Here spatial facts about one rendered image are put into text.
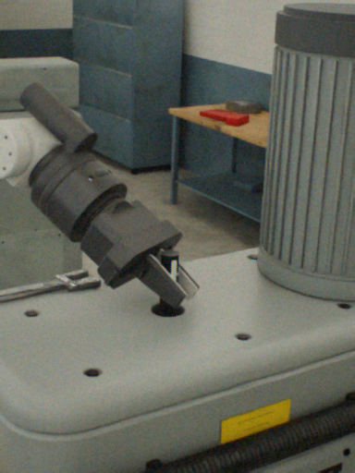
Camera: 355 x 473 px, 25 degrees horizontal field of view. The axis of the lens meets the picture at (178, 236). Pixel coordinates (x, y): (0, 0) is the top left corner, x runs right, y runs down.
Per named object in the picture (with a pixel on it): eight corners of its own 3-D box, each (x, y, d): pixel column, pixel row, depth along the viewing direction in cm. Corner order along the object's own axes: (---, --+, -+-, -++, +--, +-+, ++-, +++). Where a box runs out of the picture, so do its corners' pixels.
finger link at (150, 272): (177, 310, 88) (136, 272, 90) (190, 291, 86) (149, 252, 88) (168, 315, 87) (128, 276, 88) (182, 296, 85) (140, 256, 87)
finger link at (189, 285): (199, 285, 88) (159, 248, 89) (185, 305, 90) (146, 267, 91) (206, 281, 89) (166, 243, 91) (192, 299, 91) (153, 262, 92)
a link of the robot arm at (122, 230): (158, 273, 97) (90, 208, 100) (197, 216, 92) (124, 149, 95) (94, 309, 87) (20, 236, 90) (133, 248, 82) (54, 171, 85)
